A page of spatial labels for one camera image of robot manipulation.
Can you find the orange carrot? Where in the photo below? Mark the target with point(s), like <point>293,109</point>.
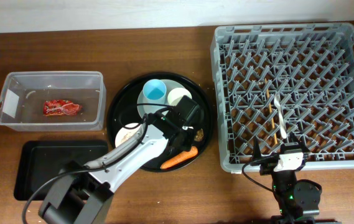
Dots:
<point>181,157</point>

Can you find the grey dishwasher rack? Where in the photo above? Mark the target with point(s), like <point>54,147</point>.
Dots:
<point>312,68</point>

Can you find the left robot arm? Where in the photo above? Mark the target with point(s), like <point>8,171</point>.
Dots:
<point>83,194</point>

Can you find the blue cup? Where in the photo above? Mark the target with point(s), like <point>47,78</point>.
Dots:
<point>154,91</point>

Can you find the pink bowl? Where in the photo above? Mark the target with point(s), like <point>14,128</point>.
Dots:
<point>133,126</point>

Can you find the black rectangular tray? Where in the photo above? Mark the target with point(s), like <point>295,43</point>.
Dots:
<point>42,160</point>

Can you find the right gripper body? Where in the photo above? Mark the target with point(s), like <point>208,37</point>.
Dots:
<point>267,168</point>

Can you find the light grey plate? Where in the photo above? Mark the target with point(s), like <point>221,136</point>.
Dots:
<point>146,108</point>

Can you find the clear plastic bin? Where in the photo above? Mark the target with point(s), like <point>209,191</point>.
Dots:
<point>24,93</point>

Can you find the white cup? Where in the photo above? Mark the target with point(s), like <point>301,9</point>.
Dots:
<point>176,94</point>

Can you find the round black serving tray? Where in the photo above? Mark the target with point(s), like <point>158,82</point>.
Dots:
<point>123,111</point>

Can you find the rice and peanut scraps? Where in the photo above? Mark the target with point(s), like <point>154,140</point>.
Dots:
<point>126,135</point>

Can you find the white plastic fork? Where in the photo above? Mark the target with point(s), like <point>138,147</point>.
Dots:
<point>277,103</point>

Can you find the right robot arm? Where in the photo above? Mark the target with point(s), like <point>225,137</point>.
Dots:
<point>298,200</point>

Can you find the brown food scrap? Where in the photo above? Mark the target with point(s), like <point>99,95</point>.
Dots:
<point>199,135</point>

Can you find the red snack wrapper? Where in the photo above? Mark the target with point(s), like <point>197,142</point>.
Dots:
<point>60,108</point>

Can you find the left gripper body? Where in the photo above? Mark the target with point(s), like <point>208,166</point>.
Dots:
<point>187,141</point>

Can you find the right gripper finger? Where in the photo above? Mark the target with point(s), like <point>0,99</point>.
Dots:
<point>299,143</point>
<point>256,150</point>

